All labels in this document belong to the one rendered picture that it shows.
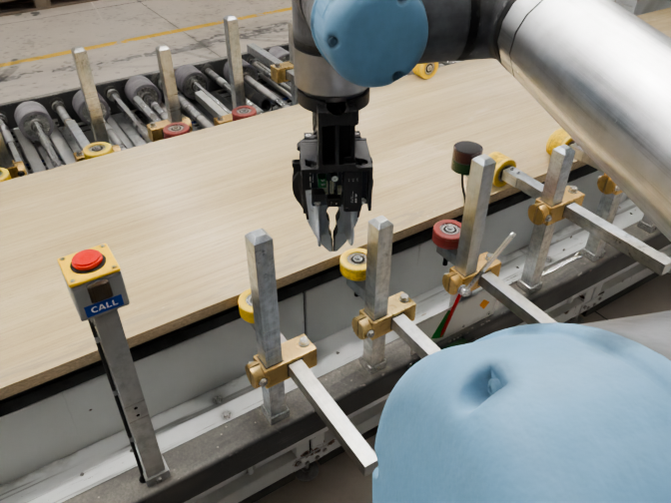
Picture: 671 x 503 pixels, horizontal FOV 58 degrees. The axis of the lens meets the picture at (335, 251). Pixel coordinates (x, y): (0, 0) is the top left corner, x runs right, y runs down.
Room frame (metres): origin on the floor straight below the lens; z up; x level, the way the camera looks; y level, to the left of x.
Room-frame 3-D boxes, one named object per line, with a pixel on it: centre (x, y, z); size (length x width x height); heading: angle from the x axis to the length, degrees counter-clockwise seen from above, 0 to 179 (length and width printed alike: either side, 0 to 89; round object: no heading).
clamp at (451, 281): (1.08, -0.31, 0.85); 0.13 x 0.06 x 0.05; 122
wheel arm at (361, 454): (0.76, 0.06, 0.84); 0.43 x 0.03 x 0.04; 32
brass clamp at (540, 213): (1.21, -0.53, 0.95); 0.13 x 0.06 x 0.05; 122
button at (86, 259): (0.66, 0.35, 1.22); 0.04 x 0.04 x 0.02
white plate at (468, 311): (1.03, -0.28, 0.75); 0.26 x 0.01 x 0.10; 122
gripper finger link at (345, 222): (0.57, -0.01, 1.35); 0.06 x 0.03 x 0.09; 4
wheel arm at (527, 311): (1.01, -0.38, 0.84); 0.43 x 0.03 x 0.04; 32
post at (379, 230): (0.93, -0.09, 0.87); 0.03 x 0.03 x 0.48; 32
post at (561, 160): (1.20, -0.51, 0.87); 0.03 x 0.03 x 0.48; 32
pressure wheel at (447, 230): (1.18, -0.27, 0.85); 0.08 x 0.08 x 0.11
